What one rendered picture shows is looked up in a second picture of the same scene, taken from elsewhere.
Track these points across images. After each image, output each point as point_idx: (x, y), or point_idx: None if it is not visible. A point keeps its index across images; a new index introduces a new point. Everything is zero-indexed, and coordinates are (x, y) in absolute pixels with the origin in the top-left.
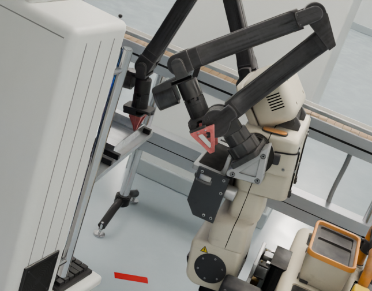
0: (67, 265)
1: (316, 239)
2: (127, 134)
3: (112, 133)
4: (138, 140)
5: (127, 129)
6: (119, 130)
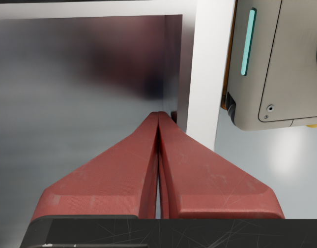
0: None
1: None
2: (107, 124)
3: (39, 192)
4: (197, 117)
5: (57, 61)
6: (33, 124)
